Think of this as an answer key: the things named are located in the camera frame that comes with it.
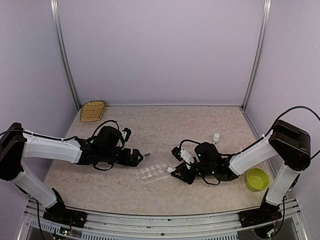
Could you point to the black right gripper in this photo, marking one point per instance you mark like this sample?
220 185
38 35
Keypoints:
182 170

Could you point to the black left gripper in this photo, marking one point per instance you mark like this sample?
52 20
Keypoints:
134 162

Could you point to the clear plastic pill organizer box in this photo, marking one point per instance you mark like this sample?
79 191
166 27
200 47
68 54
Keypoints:
153 167

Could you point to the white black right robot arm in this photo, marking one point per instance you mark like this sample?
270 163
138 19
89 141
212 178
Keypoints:
290 143

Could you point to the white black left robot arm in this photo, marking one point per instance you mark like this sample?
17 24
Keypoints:
106 145

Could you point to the woven bamboo tray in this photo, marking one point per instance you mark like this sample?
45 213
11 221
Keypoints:
92 111

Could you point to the green plastic bowl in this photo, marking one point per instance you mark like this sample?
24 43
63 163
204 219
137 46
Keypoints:
257 180

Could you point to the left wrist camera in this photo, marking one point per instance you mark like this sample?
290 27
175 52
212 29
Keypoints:
126 133

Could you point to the aluminium front frame rail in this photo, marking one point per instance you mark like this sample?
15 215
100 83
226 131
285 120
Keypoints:
101 225

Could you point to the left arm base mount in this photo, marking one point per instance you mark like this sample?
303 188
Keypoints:
59 213

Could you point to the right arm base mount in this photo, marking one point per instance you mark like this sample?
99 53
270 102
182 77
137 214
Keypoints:
263 214

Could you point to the aluminium left corner post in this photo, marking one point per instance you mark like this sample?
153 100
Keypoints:
63 53

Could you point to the aluminium corner post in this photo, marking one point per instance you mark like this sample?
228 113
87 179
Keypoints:
63 53
258 53

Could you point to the aluminium right corner post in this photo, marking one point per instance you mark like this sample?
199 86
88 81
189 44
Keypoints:
258 53

